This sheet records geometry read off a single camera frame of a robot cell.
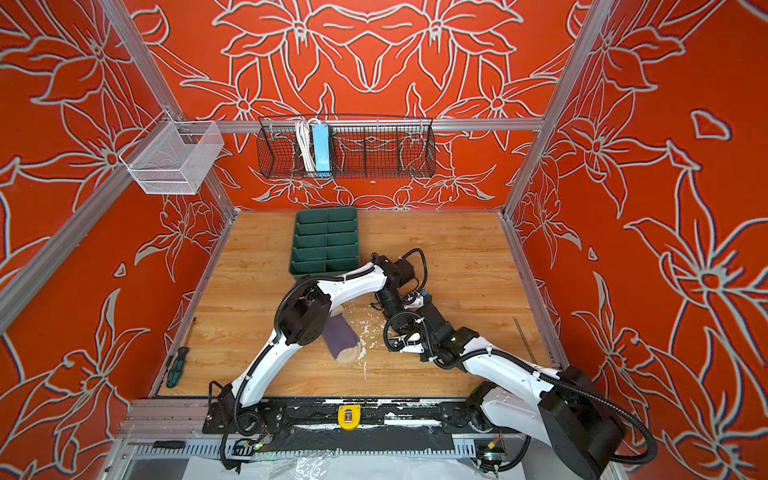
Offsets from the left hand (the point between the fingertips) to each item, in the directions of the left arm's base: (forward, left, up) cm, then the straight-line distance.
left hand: (410, 336), depth 85 cm
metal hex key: (+1, -34, -1) cm, 34 cm away
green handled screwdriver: (-12, +64, 0) cm, 65 cm away
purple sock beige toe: (0, +20, -2) cm, 21 cm away
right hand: (+2, -2, 0) cm, 3 cm away
